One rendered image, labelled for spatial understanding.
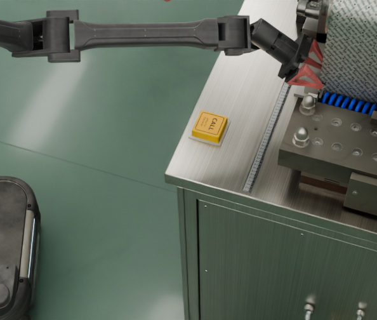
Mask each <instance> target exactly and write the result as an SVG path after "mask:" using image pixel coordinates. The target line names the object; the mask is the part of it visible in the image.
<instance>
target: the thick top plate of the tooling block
mask: <svg viewBox="0 0 377 320"><path fill-rule="evenodd" d="M301 101H303V98H300V97H298V99H297V101H296V104H295V107H294V109H293V112H292V114H291V118H290V120H289V123H288V126H287V128H286V131H285V134H284V137H283V139H282V142H281V145H280V147H279V155H278V161H277V165H280V166H284V167H287V168H291V169H294V170H298V171H303V172H305V173H310V174H313V175H317V176H320V177H324V178H328V179H332V180H336V181H339V182H343V183H347V184H349V181H350V177H351V174H352V172H356V173H360V174H363V175H367V176H370V177H375V178H377V124H372V123H370V120H371V115H368V114H363V113H360V112H356V111H353V110H348V109H344V108H341V107H336V106H333V105H328V104H325V103H320V102H317V103H316V105H315V112H314V113H313V114H312V115H310V116H306V115H304V114H302V113H301V112H300V105H301ZM300 127H304V128H306V129H307V131H308V136H309V144H308V146H306V147H305V148H298V147H296V146H294V145H293V138H294V134H295V133H296V130H297V129H298V128H300Z"/></svg>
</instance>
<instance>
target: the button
mask: <svg viewBox="0 0 377 320"><path fill-rule="evenodd" d="M227 120H228V117H226V116H221V115H218V114H214V113H211V112H206V111H203V110H201V111H200V113H199V116H198V118H197V120H196V122H195V124H194V127H193V129H192V136H193V137H197V138H201V139H204V140H208V141H211V142H216V143H219V142H220V139H221V137H222V135H223V132H224V130H225V127H226V125H227Z"/></svg>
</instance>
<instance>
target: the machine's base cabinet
mask: <svg viewBox="0 0 377 320"><path fill-rule="evenodd" d="M177 193H178V215H179V227H180V249H181V261H182V283H183V305H184V316H185V320H304V318H305V312H304V311H303V309H304V306H305V305H307V304H308V305H312V306H314V308H315V310H314V313H313V314H312V315H311V320H357V317H356V316H355V314H356V311H357V310H363V311H364V312H365V316H364V318H363V319H361V320H377V243H374V242H371V241H367V240H364V239H360V238H358V237H354V236H349V235H346V234H342V233H340V232H336V231H333V230H329V229H325V228H322V227H318V226H316V225H312V224H309V223H305V222H301V221H298V220H294V219H291V218H287V217H283V216H280V215H276V214H273V213H269V212H267V211H263V210H259V209H256V208H252V207H249V206H245V205H242V204H238V203H234V202H232V201H228V200H224V199H220V198H218V197H214V196H210V195H207V194H203V193H200V192H196V191H193V190H189V189H185V188H183V187H179V186H177Z"/></svg>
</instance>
